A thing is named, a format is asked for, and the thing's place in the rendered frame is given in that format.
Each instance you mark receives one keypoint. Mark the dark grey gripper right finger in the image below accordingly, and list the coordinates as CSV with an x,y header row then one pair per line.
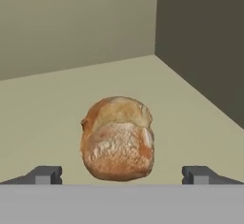
x,y
199,174

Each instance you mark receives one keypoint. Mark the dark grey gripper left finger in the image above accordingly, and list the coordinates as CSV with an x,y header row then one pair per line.
x,y
44,174

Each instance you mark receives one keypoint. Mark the brown crusty bread loaf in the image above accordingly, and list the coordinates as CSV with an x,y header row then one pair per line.
x,y
117,142

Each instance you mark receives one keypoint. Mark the beige cabinet interior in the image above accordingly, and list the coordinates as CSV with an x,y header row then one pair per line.
x,y
178,21

